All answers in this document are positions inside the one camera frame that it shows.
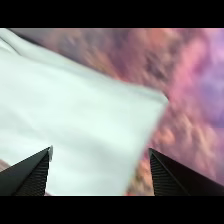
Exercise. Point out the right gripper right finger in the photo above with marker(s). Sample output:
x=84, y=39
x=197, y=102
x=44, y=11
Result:
x=176, y=180

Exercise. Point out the pale green T-shirt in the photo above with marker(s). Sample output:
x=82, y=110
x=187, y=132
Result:
x=66, y=116

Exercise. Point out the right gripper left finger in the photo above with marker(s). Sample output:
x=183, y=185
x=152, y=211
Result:
x=26, y=176

